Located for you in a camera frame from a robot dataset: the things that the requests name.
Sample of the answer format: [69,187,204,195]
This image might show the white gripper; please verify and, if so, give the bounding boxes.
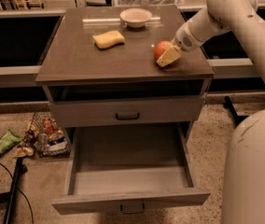
[156,22,202,67]

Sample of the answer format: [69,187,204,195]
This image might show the red apple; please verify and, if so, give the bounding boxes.
[153,41,171,61]

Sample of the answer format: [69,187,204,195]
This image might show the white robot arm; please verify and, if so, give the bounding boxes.
[154,0,265,224]

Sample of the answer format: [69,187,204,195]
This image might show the grey drawer cabinet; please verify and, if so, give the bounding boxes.
[35,5,215,216]

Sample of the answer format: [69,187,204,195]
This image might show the closed grey upper drawer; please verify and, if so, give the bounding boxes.
[49,96,203,128]

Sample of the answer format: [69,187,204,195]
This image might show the open grey drawer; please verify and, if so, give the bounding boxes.
[52,123,210,215]

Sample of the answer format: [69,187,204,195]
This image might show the white bowl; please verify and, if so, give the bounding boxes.
[119,8,152,28]

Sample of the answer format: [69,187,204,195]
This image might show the yellow sponge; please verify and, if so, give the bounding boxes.
[92,30,125,49]

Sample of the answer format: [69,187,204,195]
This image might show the black stand leg right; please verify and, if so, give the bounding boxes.
[223,96,246,126]

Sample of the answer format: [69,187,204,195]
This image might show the black stand leg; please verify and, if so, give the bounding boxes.
[0,158,26,224]
[223,96,246,126]

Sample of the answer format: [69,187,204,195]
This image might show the yellow snack bag on floor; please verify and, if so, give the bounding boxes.
[14,147,35,158]

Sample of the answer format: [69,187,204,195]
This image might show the green snack bag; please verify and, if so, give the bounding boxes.
[0,130,21,156]

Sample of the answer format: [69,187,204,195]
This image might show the black stand leg left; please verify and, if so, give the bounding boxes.
[0,158,26,224]

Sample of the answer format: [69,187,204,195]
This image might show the wire basket with snacks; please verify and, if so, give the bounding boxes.
[22,112,70,157]

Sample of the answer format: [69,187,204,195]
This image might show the black cable on floor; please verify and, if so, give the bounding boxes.
[0,138,35,224]

